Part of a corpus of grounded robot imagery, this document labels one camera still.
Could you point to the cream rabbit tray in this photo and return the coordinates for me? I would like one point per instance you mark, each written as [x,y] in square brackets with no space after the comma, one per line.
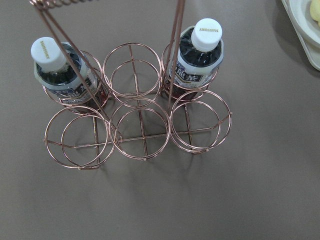
[312,52]

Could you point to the tea bottle rear left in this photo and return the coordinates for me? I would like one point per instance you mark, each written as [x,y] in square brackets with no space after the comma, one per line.
[54,72]

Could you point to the glazed donut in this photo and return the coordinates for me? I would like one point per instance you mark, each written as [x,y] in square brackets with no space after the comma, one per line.
[315,11]

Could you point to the copper wire bottle rack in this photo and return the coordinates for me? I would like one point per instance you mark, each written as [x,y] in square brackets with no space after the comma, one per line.
[106,128]

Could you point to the tea bottle right of rack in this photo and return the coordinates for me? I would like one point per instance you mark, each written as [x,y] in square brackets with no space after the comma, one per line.
[200,53]

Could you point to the white round plate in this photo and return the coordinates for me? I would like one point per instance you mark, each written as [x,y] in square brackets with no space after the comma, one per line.
[299,11]

